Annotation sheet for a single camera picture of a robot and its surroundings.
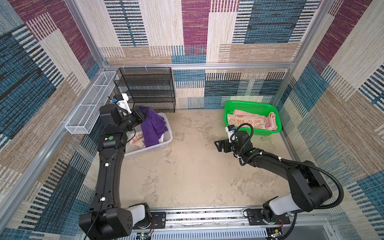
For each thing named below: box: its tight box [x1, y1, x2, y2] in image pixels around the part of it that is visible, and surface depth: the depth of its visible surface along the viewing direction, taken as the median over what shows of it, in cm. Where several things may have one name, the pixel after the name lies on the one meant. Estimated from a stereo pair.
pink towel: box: [233, 109, 278, 131], surface depth 107 cm
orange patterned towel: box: [227, 113, 266, 130], surface depth 110 cm
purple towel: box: [135, 105, 169, 148], surface depth 80 cm
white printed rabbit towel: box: [126, 133, 146, 148], surface depth 96 cm
